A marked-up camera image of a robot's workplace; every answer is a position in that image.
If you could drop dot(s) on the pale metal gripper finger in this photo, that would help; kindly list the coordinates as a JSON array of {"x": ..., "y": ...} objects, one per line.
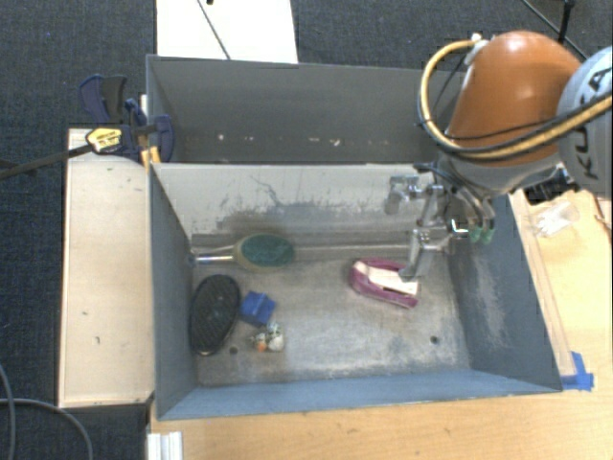
[
  {"x": 421, "y": 247},
  {"x": 404, "y": 187}
]

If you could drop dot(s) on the purple and white stapler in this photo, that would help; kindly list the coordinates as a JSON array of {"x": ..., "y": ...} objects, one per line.
[{"x": 369, "y": 288}]

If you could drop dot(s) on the clear plastic piece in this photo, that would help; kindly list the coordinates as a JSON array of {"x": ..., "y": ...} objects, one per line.
[{"x": 555, "y": 218}]

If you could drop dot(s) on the grey metal bin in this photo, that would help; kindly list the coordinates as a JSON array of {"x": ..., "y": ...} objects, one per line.
[{"x": 335, "y": 343}]

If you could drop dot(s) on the blue small block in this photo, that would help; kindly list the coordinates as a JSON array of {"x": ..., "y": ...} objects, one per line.
[{"x": 257, "y": 307}]

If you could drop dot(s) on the white and orange small toy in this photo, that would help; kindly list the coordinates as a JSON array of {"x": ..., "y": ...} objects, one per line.
[{"x": 270, "y": 340}]

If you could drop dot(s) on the pale wood flat board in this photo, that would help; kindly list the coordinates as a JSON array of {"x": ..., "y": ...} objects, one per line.
[{"x": 107, "y": 266}]

